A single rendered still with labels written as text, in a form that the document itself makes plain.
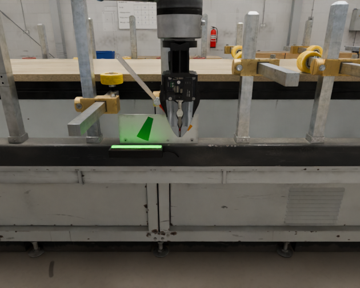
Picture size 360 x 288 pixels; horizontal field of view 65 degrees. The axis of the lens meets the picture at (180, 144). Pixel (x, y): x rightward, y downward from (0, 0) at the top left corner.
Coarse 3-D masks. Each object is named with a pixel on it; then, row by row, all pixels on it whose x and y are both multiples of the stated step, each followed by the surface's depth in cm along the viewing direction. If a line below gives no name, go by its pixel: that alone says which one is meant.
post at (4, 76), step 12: (0, 24) 83; (0, 36) 83; (0, 48) 83; (0, 60) 85; (0, 72) 86; (12, 72) 89; (0, 84) 87; (12, 84) 89; (12, 96) 89; (12, 108) 90; (12, 120) 91; (12, 132) 93; (24, 132) 96
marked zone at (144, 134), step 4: (148, 120) 91; (152, 120) 91; (144, 124) 91; (148, 124) 91; (144, 128) 92; (148, 128) 92; (140, 132) 92; (144, 132) 92; (148, 132) 92; (140, 136) 93; (144, 136) 93; (148, 136) 93; (148, 140) 93
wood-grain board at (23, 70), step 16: (16, 64) 142; (32, 64) 142; (48, 64) 142; (64, 64) 142; (96, 64) 142; (112, 64) 142; (128, 64) 142; (144, 64) 142; (160, 64) 142; (192, 64) 142; (208, 64) 142; (224, 64) 142; (288, 64) 142; (16, 80) 107; (32, 80) 107; (48, 80) 107; (64, 80) 107; (80, 80) 107; (96, 80) 107; (128, 80) 107; (144, 80) 107; (160, 80) 107; (208, 80) 107; (224, 80) 107; (256, 80) 107; (272, 80) 107; (304, 80) 107; (336, 80) 107; (352, 80) 107
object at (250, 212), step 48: (0, 96) 110; (48, 96) 110; (144, 96) 110; (288, 96) 110; (336, 96) 110; (0, 192) 130; (48, 192) 130; (96, 192) 130; (144, 192) 130; (192, 192) 130; (240, 192) 130; (288, 192) 130; (336, 192) 130; (0, 240) 136; (48, 240) 136; (96, 240) 136; (144, 240) 136; (192, 240) 136; (240, 240) 136; (288, 240) 136; (336, 240) 136
